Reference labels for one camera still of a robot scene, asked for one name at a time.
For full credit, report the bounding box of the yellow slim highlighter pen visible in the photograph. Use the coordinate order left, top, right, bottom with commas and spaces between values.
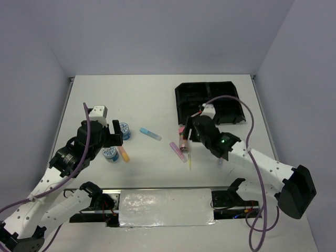
188, 151, 192, 171

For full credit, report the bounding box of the orange slim highlighter pen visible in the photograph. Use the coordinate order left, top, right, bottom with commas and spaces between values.
191, 111, 202, 117

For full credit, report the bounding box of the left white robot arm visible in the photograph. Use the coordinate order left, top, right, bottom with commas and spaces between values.
1, 120, 123, 251

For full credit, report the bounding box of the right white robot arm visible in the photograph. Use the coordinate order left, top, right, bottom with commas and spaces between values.
184, 115, 317, 219

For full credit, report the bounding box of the blue tape roll rear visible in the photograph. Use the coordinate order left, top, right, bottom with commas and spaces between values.
119, 122, 131, 140

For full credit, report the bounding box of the blue tape roll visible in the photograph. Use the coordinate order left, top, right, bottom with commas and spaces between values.
101, 146, 119, 162
119, 122, 131, 140

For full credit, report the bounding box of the pink capped crayon tube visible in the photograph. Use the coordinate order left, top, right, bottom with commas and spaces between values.
178, 127, 189, 153

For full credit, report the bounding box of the blue tape roll front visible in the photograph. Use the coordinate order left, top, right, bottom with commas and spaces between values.
101, 146, 119, 162

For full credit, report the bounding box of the orange yellow highlighter marker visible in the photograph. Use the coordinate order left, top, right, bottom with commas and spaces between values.
118, 146, 130, 163

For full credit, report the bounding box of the purple highlighter marker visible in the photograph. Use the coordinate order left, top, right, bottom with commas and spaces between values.
169, 142, 187, 163

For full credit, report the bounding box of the blue highlighter marker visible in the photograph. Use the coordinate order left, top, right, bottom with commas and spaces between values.
140, 128, 162, 141

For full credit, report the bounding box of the black compartment organizer tray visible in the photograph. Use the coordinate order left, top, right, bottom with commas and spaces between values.
174, 81, 247, 125

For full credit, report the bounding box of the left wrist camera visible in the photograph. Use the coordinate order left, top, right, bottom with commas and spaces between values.
89, 105, 108, 124

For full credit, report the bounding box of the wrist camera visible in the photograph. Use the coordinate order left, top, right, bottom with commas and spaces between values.
200, 103, 216, 119
89, 105, 108, 124

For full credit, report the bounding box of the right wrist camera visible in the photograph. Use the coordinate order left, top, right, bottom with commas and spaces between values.
200, 103, 216, 119

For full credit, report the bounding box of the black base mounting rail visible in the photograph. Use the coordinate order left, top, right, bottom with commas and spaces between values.
70, 188, 259, 228

